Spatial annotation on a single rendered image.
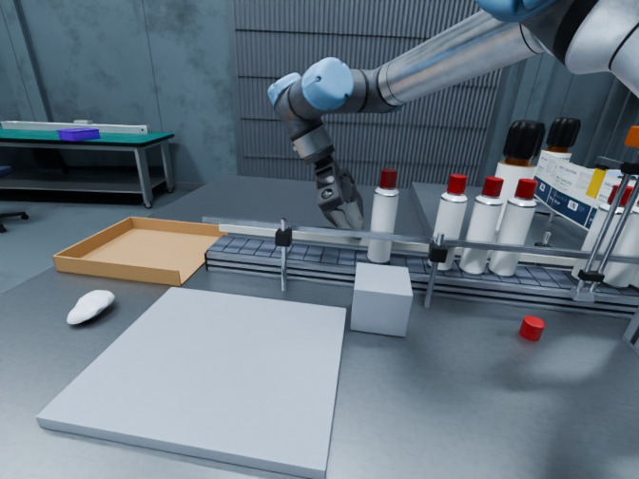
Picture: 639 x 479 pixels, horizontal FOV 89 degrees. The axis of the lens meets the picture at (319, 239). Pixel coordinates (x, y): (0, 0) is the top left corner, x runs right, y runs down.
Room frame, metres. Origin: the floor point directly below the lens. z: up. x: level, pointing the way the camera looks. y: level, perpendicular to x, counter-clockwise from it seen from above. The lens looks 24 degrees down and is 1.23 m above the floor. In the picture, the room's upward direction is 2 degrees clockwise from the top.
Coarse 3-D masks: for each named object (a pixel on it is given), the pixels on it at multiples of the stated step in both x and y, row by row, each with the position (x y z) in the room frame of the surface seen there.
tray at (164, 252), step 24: (96, 240) 0.75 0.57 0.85; (120, 240) 0.80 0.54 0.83; (144, 240) 0.81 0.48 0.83; (168, 240) 0.81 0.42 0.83; (192, 240) 0.82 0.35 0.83; (72, 264) 0.63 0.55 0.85; (96, 264) 0.62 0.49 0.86; (120, 264) 0.61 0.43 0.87; (144, 264) 0.68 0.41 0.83; (168, 264) 0.68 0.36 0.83; (192, 264) 0.69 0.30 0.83
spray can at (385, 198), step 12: (384, 180) 0.66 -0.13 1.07; (396, 180) 0.66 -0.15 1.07; (384, 192) 0.65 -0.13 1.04; (396, 192) 0.65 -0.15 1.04; (384, 204) 0.64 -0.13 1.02; (396, 204) 0.65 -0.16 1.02; (372, 216) 0.66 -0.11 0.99; (384, 216) 0.64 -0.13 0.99; (372, 228) 0.66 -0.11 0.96; (384, 228) 0.64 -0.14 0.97; (372, 240) 0.65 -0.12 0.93; (384, 240) 0.64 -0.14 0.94; (372, 252) 0.65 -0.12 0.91; (384, 252) 0.64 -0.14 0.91
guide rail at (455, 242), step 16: (240, 224) 0.67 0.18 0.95; (256, 224) 0.66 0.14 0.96; (272, 224) 0.66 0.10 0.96; (288, 224) 0.65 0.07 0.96; (304, 224) 0.66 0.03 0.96; (400, 240) 0.62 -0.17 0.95; (416, 240) 0.62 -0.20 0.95; (448, 240) 0.61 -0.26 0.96; (464, 240) 0.61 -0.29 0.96; (560, 256) 0.58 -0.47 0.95; (576, 256) 0.58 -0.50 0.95; (624, 256) 0.57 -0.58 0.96
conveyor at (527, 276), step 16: (224, 240) 0.73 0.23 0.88; (240, 240) 0.74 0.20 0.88; (256, 240) 0.74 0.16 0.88; (272, 240) 0.74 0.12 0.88; (272, 256) 0.66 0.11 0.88; (288, 256) 0.67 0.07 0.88; (304, 256) 0.67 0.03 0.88; (320, 256) 0.67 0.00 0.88; (336, 256) 0.68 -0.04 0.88; (352, 256) 0.68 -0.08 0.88; (400, 256) 0.69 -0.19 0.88; (416, 256) 0.69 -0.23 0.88; (416, 272) 0.62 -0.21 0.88; (448, 272) 0.62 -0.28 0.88; (528, 272) 0.64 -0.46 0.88; (544, 272) 0.64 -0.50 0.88; (560, 272) 0.64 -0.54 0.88; (560, 288) 0.58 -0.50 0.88; (608, 288) 0.58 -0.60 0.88
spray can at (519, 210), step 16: (528, 192) 0.62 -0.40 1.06; (512, 208) 0.62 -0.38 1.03; (528, 208) 0.61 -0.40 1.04; (512, 224) 0.61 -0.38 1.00; (528, 224) 0.61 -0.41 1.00; (496, 240) 0.64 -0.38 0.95; (512, 240) 0.61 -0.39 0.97; (496, 256) 0.62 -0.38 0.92; (512, 256) 0.61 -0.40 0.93; (496, 272) 0.62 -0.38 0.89; (512, 272) 0.61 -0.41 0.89
